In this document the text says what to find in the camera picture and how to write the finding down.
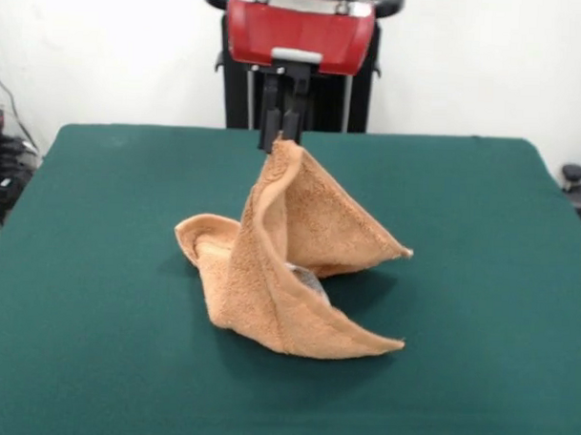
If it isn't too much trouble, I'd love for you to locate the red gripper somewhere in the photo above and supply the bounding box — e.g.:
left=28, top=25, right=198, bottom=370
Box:
left=220, top=0, right=378, bottom=157

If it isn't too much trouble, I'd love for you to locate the tan terry towel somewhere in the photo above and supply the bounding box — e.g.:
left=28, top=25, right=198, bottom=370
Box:
left=170, top=133, right=418, bottom=360

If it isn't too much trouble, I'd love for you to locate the dark green table cloth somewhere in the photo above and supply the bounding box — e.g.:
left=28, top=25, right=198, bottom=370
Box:
left=0, top=117, right=581, bottom=435

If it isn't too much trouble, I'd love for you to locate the grey cable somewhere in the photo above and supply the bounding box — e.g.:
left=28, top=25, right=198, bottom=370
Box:
left=0, top=65, right=41, bottom=149

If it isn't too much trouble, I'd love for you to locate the black bag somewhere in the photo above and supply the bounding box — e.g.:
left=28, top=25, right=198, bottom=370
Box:
left=0, top=174, right=25, bottom=229

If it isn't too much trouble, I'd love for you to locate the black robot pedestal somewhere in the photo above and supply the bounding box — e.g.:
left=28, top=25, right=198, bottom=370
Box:
left=197, top=0, right=405, bottom=136

